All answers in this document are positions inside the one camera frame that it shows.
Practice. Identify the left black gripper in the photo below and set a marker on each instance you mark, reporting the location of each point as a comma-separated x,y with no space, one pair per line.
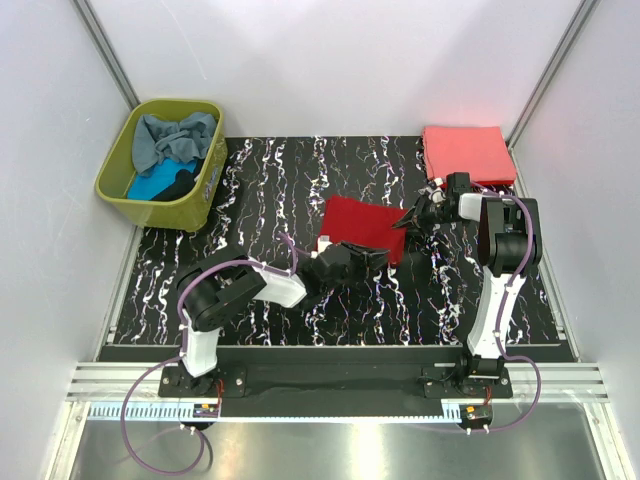
366,261

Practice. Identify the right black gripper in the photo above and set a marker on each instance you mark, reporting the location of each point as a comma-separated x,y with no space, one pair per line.
417,212

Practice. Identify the red t shirt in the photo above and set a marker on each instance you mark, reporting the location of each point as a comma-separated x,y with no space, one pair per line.
368,225

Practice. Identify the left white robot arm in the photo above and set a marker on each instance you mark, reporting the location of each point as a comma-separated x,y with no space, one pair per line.
211,292

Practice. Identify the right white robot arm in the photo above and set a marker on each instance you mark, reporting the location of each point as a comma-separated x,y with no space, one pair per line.
509,245

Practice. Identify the folded coral t shirt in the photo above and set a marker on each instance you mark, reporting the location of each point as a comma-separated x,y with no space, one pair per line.
479,151

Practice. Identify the black t shirt in bin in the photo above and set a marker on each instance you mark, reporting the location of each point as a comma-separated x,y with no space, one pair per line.
184,182

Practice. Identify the blue t shirt in bin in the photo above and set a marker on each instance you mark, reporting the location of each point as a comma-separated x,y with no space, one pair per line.
160,176

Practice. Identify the grey t shirt in bin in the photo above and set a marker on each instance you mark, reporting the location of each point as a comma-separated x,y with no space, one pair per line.
184,141

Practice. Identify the olive green plastic bin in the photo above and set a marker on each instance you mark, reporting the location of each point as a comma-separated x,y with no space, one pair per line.
117,172

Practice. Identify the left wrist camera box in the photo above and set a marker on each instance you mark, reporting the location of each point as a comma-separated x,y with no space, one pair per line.
323,242

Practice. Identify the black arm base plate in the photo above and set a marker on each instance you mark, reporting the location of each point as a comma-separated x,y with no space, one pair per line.
323,382

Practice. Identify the slotted white cable duct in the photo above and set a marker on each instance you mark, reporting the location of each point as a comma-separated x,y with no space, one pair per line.
154,411

